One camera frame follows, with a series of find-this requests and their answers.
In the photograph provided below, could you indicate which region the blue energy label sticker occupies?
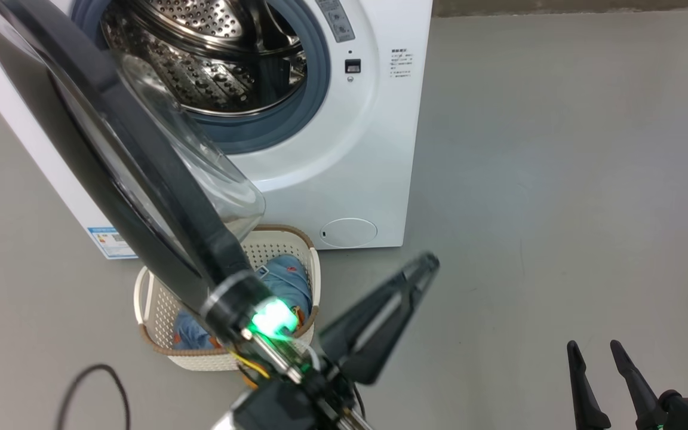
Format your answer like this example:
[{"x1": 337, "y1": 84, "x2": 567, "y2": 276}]
[{"x1": 87, "y1": 226, "x2": 139, "y2": 260}]

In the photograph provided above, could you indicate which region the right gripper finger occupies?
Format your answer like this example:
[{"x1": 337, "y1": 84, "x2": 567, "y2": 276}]
[
  {"x1": 567, "y1": 340, "x2": 612, "y2": 430},
  {"x1": 610, "y1": 339, "x2": 668, "y2": 430}
]

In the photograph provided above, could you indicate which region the round white filter cover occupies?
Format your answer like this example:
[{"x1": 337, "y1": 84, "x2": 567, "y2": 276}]
[{"x1": 319, "y1": 217, "x2": 378, "y2": 248}]

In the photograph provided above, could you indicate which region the black round glass washer door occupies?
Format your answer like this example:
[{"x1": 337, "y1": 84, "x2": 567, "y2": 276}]
[{"x1": 0, "y1": 0, "x2": 267, "y2": 335}]

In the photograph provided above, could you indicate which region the grey rubber door gasket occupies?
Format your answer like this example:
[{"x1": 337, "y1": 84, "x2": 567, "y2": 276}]
[{"x1": 69, "y1": 0, "x2": 331, "y2": 155}]

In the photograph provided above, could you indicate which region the thin black floor cable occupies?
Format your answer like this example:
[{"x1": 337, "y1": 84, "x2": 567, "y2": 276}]
[{"x1": 57, "y1": 364, "x2": 131, "y2": 430}]

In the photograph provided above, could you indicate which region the white front-load washing machine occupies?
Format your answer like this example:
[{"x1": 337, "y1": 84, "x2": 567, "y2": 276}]
[{"x1": 0, "y1": 0, "x2": 434, "y2": 260}]

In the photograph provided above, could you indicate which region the grey warning label sticker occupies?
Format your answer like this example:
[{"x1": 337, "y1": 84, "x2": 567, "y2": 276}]
[{"x1": 314, "y1": 0, "x2": 357, "y2": 44}]

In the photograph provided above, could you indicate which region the washing machine drum with clothes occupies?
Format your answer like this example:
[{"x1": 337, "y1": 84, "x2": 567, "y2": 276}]
[{"x1": 100, "y1": 0, "x2": 309, "y2": 117}]

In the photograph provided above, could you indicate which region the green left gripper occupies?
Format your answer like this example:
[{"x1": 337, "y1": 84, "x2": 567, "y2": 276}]
[{"x1": 159, "y1": 179, "x2": 440, "y2": 430}]

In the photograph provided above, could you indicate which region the cream plastic laundry basket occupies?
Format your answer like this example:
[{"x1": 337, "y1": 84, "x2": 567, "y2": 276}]
[{"x1": 134, "y1": 225, "x2": 321, "y2": 372}]

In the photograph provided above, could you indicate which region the black text warning sticker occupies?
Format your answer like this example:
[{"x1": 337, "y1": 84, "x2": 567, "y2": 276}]
[{"x1": 389, "y1": 49, "x2": 414, "y2": 79}]

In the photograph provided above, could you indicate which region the blue cartoon print garment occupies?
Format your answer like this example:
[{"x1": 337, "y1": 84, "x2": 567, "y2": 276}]
[
  {"x1": 254, "y1": 255, "x2": 314, "y2": 326},
  {"x1": 174, "y1": 311, "x2": 220, "y2": 351}
]

